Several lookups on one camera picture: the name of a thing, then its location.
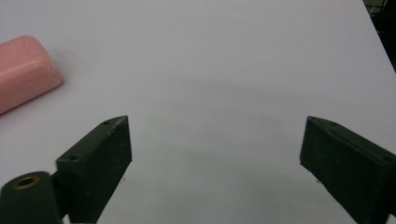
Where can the dark metal stand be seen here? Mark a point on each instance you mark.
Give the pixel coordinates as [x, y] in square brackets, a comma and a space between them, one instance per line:
[383, 21]

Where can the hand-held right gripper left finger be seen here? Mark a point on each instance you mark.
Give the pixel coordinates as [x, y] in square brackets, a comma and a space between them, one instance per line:
[93, 168]

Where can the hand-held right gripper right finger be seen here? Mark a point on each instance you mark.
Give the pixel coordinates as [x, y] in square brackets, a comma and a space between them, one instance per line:
[348, 168]

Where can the pink soap bar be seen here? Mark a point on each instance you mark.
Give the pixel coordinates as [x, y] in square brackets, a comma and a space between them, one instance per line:
[23, 71]

